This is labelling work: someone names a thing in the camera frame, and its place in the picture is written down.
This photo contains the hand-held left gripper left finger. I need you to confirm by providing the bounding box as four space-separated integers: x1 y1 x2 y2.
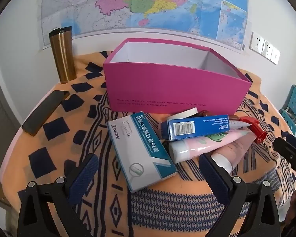
18 153 99 237

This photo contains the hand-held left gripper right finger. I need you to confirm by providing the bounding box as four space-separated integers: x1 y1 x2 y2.
199 154 281 237

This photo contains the pink tube green print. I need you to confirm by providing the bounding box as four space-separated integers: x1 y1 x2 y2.
169 130 249 164

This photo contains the pink tube white cap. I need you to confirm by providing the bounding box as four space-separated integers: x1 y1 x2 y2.
210 133 256 176

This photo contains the white tube red cap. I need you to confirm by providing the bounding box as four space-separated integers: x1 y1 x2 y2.
228 116 268 144

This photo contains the blue medicine box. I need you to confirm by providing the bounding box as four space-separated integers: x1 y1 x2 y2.
161 114 230 141

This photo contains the white teal medicine box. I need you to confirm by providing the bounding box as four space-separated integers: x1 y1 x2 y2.
107 111 177 193

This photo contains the pink cardboard box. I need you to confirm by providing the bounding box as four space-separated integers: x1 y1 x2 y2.
103 38 252 115

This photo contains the orange patterned blanket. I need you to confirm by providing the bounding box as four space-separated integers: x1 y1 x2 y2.
17 51 296 237

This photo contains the gold tumbler black lid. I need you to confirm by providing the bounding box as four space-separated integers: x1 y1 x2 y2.
49 26 77 84

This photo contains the white wall socket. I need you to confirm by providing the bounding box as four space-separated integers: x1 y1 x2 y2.
261 42 273 60
249 32 265 55

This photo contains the colourful wall map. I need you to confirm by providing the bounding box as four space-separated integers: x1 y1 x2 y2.
37 0 252 51

